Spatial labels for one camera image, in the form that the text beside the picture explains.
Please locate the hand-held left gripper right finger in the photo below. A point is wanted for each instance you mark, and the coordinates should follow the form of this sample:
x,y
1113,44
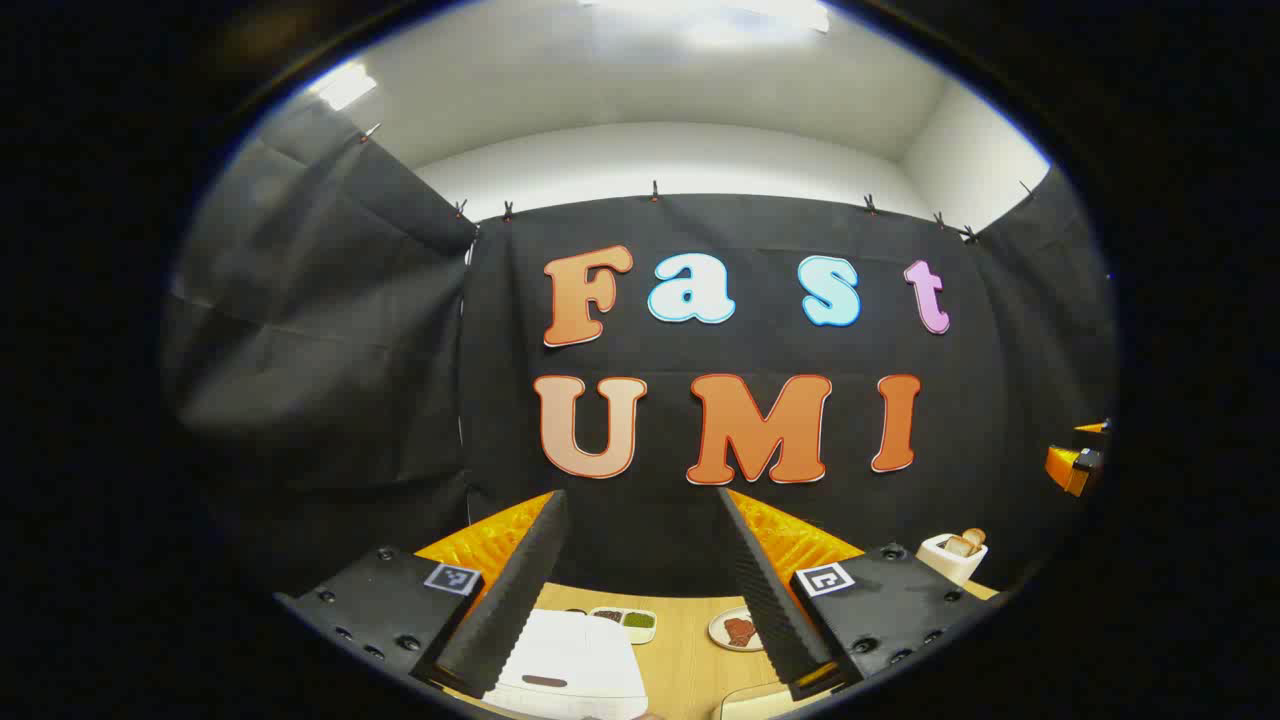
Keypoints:
x,y
770,610

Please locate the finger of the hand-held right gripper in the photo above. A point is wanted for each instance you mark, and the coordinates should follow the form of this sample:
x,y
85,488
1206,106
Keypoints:
x,y
1068,470

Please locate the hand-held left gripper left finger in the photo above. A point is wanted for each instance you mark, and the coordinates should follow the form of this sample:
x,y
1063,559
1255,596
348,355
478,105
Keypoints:
x,y
505,610

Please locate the white rice cooker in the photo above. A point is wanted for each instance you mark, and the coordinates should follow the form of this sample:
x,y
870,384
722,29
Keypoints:
x,y
575,650

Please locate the square rice container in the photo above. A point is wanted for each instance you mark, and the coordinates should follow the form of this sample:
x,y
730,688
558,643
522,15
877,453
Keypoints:
x,y
760,705

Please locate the brown meat piece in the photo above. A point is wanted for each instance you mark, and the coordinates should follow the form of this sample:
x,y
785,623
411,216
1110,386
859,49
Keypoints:
x,y
750,630
733,632

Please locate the white oval plate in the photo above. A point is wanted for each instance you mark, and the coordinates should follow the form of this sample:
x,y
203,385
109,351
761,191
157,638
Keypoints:
x,y
716,630

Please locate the toasted bread slice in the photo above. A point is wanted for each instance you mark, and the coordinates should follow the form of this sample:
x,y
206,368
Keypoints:
x,y
960,546
976,537

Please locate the white divided condiment dish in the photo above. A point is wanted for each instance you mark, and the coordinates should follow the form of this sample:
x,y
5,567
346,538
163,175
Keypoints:
x,y
638,622

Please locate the cream toaster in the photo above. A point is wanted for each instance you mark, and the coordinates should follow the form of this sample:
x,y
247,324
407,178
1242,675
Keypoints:
x,y
950,565

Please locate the row of black cloth clips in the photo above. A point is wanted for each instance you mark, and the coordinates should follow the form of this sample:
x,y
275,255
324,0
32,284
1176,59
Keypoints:
x,y
655,190

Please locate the ceiling light panel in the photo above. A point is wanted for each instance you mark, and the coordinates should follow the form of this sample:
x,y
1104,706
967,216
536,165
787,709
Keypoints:
x,y
720,15
343,87

